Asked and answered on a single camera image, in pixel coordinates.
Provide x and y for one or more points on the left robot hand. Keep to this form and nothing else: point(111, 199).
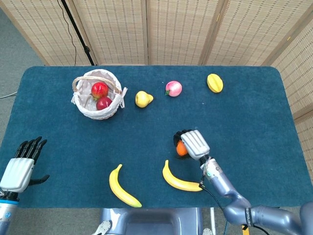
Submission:
point(18, 173)

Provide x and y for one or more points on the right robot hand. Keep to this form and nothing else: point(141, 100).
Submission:
point(196, 144)

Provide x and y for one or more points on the orange fruit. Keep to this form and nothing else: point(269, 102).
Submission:
point(181, 149)

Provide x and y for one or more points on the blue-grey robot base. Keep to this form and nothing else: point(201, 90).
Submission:
point(146, 220)

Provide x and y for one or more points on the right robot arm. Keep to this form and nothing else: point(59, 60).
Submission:
point(220, 181)

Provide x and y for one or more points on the wicker basket with white liner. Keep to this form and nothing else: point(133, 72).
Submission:
point(110, 76)

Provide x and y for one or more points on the yellow plastic banana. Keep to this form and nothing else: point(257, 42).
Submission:
point(117, 188)
point(178, 183)

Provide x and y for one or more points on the blue table mat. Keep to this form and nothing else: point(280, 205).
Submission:
point(146, 137)

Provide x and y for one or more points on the pink peach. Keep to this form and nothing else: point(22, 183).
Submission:
point(174, 88)

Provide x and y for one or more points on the yellow starfruit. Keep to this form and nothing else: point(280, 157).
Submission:
point(215, 83)

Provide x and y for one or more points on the yellow pear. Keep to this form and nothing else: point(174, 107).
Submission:
point(141, 99)

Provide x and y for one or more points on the white floor strip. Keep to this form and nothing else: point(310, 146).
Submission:
point(213, 220)

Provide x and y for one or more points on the yellow floor tape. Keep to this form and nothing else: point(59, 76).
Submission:
point(244, 230)

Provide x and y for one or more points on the dark red apple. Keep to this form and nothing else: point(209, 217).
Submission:
point(104, 104)

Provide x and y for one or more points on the bright red speckled apple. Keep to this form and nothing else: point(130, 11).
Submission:
point(99, 90)

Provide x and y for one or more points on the black tripod stand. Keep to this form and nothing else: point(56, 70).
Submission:
point(73, 22)

